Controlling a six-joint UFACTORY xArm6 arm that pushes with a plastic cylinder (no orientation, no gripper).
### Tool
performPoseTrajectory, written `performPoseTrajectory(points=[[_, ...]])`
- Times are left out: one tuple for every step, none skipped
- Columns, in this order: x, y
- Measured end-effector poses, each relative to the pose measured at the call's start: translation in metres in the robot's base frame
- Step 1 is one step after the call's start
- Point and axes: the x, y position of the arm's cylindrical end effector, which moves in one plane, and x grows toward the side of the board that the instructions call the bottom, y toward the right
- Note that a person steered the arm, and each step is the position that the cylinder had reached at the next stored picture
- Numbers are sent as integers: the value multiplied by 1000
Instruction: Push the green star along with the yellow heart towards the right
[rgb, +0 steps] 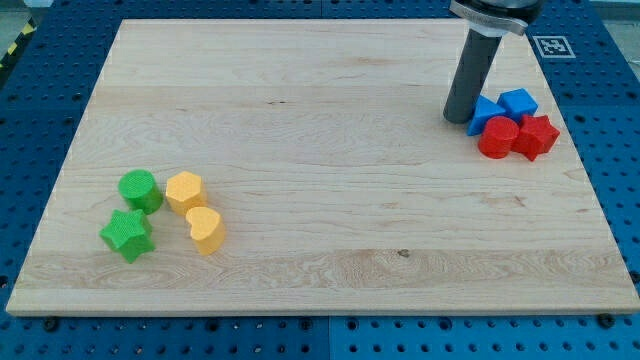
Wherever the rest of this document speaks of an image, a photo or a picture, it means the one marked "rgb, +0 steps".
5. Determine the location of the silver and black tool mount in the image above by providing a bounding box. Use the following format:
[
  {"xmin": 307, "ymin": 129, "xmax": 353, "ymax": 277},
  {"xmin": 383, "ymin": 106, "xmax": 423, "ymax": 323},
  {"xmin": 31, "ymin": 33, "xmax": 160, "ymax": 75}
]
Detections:
[{"xmin": 449, "ymin": 0, "xmax": 544, "ymax": 37}]

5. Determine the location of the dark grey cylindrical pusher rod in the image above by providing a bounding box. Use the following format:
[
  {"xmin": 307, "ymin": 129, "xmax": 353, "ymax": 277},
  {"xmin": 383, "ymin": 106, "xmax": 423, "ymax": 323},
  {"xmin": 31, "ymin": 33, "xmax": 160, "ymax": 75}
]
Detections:
[{"xmin": 443, "ymin": 30, "xmax": 501, "ymax": 124}]

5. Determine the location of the red star block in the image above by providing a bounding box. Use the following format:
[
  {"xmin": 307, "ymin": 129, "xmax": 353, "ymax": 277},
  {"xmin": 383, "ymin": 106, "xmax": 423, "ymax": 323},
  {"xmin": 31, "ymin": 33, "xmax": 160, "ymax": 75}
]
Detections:
[{"xmin": 511, "ymin": 114, "xmax": 560, "ymax": 161}]

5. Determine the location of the yellow heart block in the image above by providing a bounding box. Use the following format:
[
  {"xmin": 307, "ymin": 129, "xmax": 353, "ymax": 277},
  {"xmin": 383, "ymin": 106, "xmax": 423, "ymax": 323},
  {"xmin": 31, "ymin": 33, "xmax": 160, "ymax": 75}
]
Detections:
[{"xmin": 185, "ymin": 207, "xmax": 226, "ymax": 256}]

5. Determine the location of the green star block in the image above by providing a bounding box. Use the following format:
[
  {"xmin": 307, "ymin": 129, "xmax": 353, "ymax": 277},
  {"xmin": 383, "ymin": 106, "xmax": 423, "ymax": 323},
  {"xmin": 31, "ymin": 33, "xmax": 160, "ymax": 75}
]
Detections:
[{"xmin": 99, "ymin": 209, "xmax": 155, "ymax": 264}]

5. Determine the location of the blue triangle block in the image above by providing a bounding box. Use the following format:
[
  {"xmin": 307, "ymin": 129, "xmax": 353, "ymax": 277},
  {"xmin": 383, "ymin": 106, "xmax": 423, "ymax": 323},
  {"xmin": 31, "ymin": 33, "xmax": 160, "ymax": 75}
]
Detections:
[{"xmin": 467, "ymin": 95, "xmax": 506, "ymax": 136}]

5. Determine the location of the white fiducial marker tag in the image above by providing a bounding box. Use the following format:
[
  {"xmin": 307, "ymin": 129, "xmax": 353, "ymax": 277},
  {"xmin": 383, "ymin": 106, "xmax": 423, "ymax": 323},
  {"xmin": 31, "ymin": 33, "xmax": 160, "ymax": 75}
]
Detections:
[{"xmin": 533, "ymin": 35, "xmax": 576, "ymax": 59}]

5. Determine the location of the blue cube block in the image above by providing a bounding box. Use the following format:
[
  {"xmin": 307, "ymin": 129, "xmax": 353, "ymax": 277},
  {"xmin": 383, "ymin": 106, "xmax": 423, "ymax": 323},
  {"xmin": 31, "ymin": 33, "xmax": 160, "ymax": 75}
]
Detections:
[{"xmin": 497, "ymin": 88, "xmax": 538, "ymax": 123}]

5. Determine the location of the red cylinder block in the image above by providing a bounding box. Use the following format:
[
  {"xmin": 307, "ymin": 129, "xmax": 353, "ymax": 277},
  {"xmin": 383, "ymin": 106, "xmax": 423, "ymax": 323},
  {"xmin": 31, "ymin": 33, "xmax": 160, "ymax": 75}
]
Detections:
[{"xmin": 478, "ymin": 116, "xmax": 519, "ymax": 159}]

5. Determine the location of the light wooden board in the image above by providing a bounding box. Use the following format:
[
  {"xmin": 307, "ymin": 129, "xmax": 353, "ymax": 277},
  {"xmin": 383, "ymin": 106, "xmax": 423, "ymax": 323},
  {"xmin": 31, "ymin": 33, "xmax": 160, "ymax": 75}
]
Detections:
[{"xmin": 7, "ymin": 19, "xmax": 639, "ymax": 317}]

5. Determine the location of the black bolt right front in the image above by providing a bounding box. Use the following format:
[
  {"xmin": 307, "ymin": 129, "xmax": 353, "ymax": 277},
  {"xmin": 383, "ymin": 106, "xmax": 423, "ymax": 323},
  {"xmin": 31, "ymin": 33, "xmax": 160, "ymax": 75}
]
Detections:
[{"xmin": 596, "ymin": 313, "xmax": 616, "ymax": 329}]

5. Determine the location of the black bolt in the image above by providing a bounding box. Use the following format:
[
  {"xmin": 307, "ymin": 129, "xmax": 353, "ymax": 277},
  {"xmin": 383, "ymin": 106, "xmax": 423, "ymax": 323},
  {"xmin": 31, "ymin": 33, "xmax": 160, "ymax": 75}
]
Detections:
[
  {"xmin": 42, "ymin": 317, "xmax": 59, "ymax": 333},
  {"xmin": 596, "ymin": 313, "xmax": 616, "ymax": 329}
]

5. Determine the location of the yellow hexagon block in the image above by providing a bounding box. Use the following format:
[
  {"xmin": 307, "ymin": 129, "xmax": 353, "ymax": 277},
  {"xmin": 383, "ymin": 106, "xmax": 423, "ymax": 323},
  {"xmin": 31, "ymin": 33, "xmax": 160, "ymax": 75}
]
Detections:
[{"xmin": 165, "ymin": 171, "xmax": 208, "ymax": 216}]

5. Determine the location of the green cylinder block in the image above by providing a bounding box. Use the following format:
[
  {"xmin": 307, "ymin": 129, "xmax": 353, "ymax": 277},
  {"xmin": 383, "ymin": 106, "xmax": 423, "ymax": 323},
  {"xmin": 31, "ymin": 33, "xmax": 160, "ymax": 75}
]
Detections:
[{"xmin": 118, "ymin": 169, "xmax": 163, "ymax": 215}]

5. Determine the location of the black bolt left front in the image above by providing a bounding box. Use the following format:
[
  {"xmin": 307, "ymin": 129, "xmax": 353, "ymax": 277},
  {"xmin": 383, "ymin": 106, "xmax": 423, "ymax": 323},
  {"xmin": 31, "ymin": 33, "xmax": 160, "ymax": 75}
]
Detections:
[{"xmin": 42, "ymin": 317, "xmax": 59, "ymax": 333}]

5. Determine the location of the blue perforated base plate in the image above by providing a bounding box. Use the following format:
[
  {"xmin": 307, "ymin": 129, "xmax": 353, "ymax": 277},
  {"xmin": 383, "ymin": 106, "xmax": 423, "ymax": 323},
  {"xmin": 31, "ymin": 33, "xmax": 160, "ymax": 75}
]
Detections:
[{"xmin": 1, "ymin": 1, "xmax": 639, "ymax": 359}]

